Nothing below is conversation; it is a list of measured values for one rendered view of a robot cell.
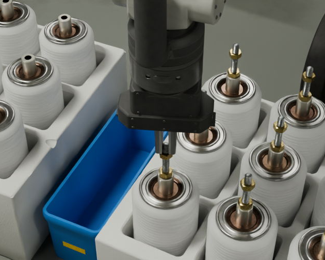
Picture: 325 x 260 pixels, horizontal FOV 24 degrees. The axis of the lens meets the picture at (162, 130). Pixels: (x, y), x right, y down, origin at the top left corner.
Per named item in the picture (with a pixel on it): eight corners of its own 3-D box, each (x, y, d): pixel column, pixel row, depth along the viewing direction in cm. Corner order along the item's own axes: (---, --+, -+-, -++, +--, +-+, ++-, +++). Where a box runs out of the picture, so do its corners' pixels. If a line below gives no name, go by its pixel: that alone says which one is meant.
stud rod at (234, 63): (236, 83, 119) (240, 46, 114) (230, 84, 119) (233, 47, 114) (234, 79, 120) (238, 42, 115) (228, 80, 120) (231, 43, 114)
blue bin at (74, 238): (127, 142, 147) (125, 96, 138) (178, 159, 144) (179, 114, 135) (46, 257, 128) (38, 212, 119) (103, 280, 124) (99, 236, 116)
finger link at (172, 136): (168, 158, 99) (168, 125, 94) (170, 140, 101) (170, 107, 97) (180, 159, 99) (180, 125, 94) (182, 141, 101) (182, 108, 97)
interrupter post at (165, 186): (161, 181, 107) (161, 165, 105) (176, 187, 106) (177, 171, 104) (154, 193, 105) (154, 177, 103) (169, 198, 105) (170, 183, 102)
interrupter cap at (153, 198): (152, 163, 109) (152, 160, 109) (200, 179, 107) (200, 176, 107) (129, 200, 105) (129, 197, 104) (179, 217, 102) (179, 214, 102)
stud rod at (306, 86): (306, 103, 116) (313, 66, 111) (306, 108, 115) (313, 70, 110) (300, 102, 116) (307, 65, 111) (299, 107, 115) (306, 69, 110)
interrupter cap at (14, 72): (22, 53, 127) (22, 50, 127) (62, 65, 125) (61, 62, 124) (-2, 80, 122) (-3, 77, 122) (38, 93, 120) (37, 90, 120)
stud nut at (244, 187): (246, 178, 98) (247, 174, 97) (257, 185, 97) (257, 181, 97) (237, 187, 97) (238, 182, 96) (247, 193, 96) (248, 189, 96)
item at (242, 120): (259, 180, 131) (270, 104, 118) (206, 189, 129) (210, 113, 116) (243, 141, 137) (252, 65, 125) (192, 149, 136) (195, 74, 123)
